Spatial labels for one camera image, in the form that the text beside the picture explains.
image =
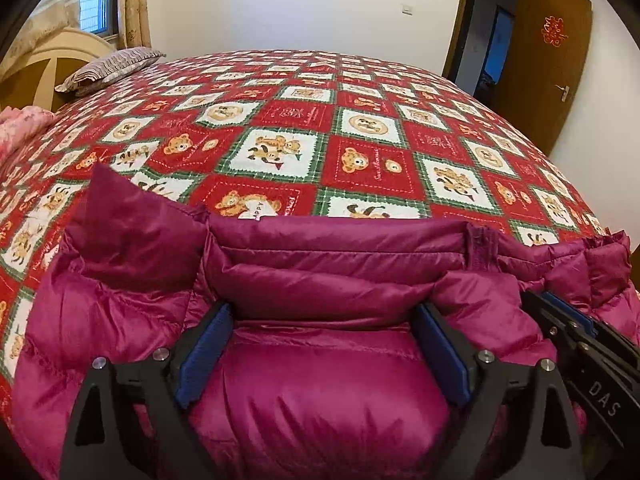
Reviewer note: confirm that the silver door handle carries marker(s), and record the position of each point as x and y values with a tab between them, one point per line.
565	91

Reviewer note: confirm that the red bear patchwork bedspread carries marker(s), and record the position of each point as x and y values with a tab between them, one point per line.
274	133

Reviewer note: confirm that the cream wooden headboard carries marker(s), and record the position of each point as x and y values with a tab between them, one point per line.
31	81

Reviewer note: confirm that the red double happiness decal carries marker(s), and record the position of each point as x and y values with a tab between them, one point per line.
553	31

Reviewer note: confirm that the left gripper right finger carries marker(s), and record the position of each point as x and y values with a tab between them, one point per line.
509	421

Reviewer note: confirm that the white wall switch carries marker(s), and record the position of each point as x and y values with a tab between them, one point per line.
407	9

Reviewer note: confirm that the beige embroidered curtain left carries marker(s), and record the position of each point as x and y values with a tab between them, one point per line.
48	18

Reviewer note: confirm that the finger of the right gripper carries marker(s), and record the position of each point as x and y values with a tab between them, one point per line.
598	335
561	336

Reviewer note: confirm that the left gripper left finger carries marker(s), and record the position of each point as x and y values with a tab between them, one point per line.
129	419

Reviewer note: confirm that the beige embroidered curtain right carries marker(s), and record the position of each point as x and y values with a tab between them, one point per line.
134	24

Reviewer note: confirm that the beige embroidered curtain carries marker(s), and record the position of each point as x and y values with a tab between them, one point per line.
134	24
48	18

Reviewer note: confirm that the brown wooden door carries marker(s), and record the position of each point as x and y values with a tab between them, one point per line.
525	94

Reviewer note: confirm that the striped pillow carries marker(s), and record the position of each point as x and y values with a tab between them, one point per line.
103	72

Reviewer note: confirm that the magenta puffer down jacket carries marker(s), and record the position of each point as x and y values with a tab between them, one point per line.
321	377

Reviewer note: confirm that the pink floral quilt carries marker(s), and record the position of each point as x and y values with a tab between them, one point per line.
17	125

